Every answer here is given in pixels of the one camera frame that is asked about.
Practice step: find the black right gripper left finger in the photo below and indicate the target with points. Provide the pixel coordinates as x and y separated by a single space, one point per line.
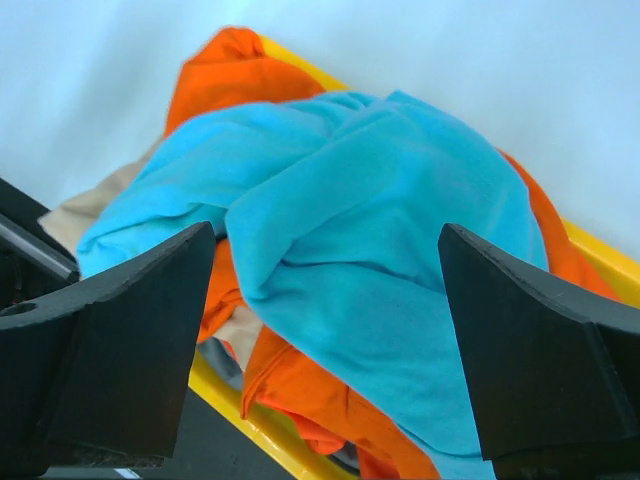
104 363

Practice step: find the yellow plastic bin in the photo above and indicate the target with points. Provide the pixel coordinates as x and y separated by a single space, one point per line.
280 435

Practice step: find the beige t shirt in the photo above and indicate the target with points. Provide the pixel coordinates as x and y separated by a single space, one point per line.
95 210

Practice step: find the light blue t shirt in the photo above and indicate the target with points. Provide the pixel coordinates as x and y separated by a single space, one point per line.
333 207

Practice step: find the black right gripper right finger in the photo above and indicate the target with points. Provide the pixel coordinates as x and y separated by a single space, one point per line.
552 369

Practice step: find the black mounting base plate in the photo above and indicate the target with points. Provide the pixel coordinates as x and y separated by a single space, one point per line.
206 447

